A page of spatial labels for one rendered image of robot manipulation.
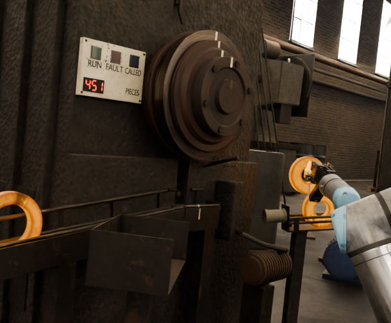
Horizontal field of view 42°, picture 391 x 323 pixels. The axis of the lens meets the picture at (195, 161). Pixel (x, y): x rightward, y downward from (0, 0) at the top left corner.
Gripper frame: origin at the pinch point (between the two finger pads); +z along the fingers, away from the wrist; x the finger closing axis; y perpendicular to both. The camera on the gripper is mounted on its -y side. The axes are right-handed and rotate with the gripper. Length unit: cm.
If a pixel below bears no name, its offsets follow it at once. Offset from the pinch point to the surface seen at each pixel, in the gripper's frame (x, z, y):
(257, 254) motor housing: 22.2, -19.9, -29.7
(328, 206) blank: -10.1, -5.7, -12.8
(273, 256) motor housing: 14.7, -18.1, -30.9
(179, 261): 62, -61, -10
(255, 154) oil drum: -56, 222, -65
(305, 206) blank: 0.2, -6.1, -13.8
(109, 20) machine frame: 87, -11, 49
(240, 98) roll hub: 37.8, -9.5, 28.5
